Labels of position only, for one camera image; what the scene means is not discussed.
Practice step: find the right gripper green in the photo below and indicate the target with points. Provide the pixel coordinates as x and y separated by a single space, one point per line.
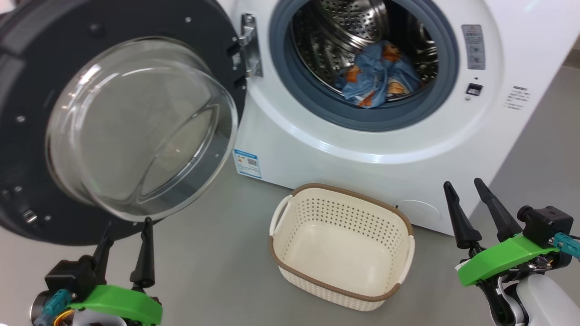
498 262

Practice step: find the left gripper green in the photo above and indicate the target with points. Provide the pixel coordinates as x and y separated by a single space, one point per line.
122 301

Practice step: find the blue cartoon print garment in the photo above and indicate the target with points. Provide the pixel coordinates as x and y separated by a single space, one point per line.
376 72

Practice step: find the dark round washing machine door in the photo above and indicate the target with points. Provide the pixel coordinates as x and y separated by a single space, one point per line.
36 68

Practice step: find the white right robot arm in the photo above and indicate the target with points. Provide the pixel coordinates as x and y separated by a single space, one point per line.
543 299

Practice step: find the black door latch socket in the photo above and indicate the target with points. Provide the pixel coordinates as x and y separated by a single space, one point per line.
474 88

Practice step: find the cream perforated laundry basket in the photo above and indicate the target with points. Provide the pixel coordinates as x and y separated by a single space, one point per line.
335 244

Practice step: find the grey rubber door gasket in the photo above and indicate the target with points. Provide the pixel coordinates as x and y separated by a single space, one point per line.
362 120

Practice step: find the white front-load washing machine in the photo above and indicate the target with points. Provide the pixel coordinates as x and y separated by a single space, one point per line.
317 149

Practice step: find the steel washing machine drum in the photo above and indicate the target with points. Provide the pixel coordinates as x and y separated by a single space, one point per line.
326 45

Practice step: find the metal door hinge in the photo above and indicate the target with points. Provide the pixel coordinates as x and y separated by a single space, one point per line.
250 40

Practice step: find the round white filter cover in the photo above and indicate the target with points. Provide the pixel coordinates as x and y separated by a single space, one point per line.
421 212

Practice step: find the small printed text label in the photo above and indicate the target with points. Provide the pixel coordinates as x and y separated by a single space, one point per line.
517 97

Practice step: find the blue energy label sticker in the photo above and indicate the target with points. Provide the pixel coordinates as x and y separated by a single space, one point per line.
247 164

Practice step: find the grey warning label sticker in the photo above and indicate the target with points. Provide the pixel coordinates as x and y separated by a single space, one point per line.
473 47

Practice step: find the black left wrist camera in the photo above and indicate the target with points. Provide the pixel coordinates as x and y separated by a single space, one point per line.
72 276

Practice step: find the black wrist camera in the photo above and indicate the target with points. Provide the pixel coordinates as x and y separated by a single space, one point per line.
548 224
72 276

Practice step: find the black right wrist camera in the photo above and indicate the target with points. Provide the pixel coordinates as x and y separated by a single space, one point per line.
548 224

